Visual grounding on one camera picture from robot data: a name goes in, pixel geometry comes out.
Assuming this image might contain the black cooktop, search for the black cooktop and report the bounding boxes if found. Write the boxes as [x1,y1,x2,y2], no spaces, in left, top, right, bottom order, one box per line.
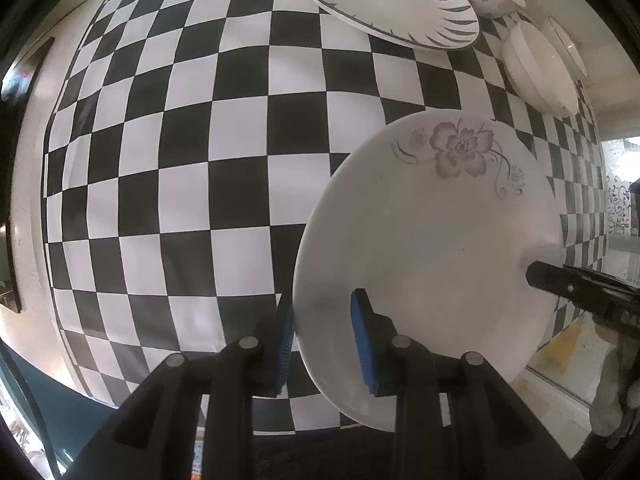
[0,35,56,316]

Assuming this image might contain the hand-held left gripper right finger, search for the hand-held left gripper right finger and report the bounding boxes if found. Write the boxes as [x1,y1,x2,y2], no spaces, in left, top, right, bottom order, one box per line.
[350,287,583,480]

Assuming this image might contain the person's right hand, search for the person's right hand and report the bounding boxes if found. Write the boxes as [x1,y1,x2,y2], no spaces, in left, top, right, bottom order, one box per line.
[589,317,640,451]

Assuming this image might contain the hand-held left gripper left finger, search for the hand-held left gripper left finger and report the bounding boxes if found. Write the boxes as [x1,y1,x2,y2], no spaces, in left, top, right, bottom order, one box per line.
[65,287,297,480]

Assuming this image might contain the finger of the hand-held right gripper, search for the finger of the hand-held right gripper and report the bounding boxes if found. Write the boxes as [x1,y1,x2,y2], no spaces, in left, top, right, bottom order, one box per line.
[526,260,640,311]

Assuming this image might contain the plain white bowl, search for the plain white bowl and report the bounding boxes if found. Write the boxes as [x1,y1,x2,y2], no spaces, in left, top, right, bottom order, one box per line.
[502,20,581,118]

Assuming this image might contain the white grey floral plate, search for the white grey floral plate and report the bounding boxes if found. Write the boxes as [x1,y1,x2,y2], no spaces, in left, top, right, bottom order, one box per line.
[292,112,568,433]

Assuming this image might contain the white dark-rimmed bowl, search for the white dark-rimmed bowl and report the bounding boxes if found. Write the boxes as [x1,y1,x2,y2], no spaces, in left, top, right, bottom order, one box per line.
[542,15,590,81]

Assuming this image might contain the black white checkered mat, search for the black white checkered mat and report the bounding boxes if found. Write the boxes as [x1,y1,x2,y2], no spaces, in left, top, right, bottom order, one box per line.
[42,0,608,433]

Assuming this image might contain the teal cabinet front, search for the teal cabinet front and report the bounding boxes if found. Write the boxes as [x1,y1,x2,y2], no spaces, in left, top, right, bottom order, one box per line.
[0,340,118,480]

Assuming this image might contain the frosted glass sliding door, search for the frosted glass sliding door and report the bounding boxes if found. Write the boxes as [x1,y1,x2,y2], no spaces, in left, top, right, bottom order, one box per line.
[597,132,640,286]

